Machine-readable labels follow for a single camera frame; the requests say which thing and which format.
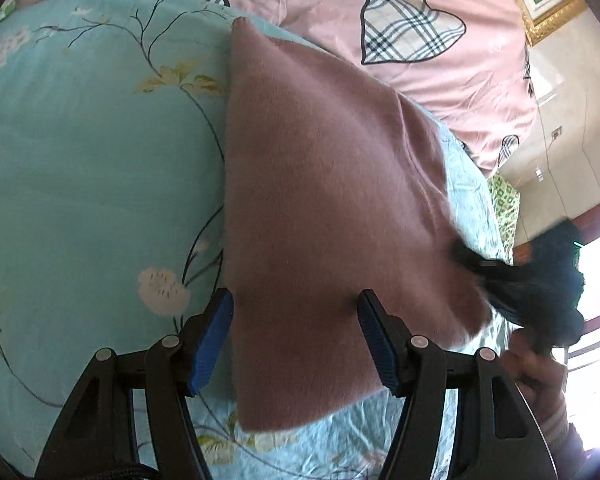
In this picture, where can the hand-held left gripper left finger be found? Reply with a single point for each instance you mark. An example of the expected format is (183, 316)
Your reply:
(212, 340)

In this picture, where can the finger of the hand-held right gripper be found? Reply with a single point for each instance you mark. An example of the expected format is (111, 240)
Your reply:
(480, 262)

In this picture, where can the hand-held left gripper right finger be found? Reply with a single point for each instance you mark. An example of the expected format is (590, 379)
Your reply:
(377, 340)

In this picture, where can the pink knit sweater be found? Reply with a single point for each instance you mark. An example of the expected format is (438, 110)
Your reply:
(330, 200)

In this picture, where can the person's right forearm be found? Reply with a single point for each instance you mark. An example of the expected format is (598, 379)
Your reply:
(560, 430)

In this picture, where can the person's right hand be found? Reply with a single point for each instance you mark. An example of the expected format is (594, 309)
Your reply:
(540, 380)

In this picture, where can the green white patterned pillow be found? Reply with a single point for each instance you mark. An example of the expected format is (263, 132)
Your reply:
(505, 205)

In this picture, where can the blue floral bed sheet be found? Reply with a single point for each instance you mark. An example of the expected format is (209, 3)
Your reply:
(80, 160)

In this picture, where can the brown wooden window frame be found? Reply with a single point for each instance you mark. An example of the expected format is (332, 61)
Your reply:
(595, 222)

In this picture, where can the wall socket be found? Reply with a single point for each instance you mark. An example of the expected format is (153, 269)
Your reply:
(540, 175)

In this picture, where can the wall switch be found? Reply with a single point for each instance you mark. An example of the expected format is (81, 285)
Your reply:
(557, 133)

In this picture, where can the gold picture frame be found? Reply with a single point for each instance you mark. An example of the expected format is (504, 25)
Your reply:
(550, 15)

